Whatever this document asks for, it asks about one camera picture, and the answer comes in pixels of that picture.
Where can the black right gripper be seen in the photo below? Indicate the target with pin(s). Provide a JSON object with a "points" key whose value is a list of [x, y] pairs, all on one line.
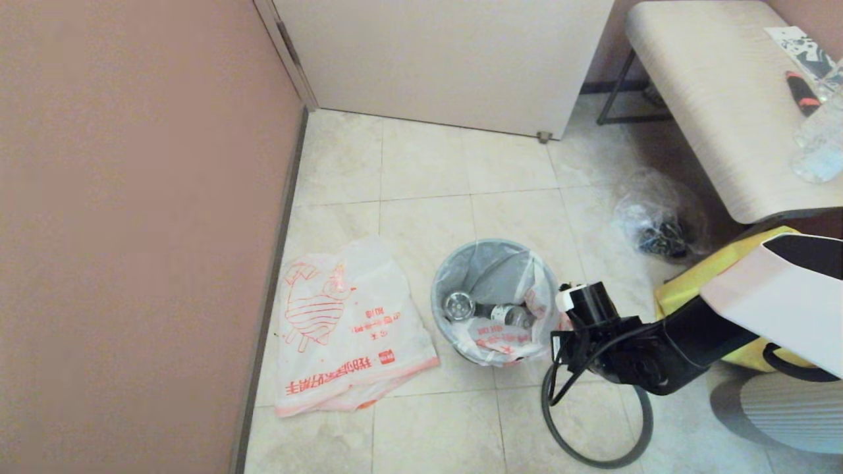
{"points": [[593, 349]]}

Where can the white red-print plastic bag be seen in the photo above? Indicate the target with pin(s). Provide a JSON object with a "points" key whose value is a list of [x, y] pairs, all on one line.
{"points": [[487, 270], [342, 355]]}

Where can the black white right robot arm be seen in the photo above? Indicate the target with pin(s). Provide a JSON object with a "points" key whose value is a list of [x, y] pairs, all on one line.
{"points": [[777, 303]]}

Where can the yellow fabric tote bag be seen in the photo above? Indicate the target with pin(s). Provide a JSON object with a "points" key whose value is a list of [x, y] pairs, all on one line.
{"points": [[685, 283]]}

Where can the clear bag with black items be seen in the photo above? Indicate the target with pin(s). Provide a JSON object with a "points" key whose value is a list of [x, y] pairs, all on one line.
{"points": [[652, 224]]}

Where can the clear plastic bottle with label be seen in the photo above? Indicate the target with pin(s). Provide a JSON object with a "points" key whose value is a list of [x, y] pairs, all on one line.
{"points": [[459, 306]]}

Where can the white ribbed round bin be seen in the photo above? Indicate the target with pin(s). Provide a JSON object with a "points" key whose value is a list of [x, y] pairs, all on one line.
{"points": [[790, 415]]}

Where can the small metal door stopper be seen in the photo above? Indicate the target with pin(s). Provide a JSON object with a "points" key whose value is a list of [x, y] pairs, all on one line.
{"points": [[544, 137]]}

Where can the dark metal bench leg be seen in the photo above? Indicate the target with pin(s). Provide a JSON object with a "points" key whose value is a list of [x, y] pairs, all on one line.
{"points": [[632, 119]]}

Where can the beige wood-grain bench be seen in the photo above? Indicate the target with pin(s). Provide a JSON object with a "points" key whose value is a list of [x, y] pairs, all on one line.
{"points": [[711, 99]]}

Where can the crumpled clear plastic bottle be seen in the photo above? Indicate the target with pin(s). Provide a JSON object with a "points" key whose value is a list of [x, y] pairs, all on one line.
{"points": [[820, 151]]}

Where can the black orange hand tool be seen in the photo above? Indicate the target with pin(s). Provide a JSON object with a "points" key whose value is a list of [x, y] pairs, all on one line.
{"points": [[802, 92]]}

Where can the white door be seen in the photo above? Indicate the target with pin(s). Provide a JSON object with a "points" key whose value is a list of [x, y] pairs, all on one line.
{"points": [[428, 59]]}

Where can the grey baseboard strip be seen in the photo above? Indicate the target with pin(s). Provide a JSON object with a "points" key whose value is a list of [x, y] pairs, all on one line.
{"points": [[251, 395]]}

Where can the black white printed sheet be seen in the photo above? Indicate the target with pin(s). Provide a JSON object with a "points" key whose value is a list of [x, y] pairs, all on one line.
{"points": [[800, 46]]}

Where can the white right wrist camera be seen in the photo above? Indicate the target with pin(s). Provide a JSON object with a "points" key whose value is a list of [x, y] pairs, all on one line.
{"points": [[570, 297]]}

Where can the white door frame trim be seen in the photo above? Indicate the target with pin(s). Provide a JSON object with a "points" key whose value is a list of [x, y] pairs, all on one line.
{"points": [[299, 79]]}

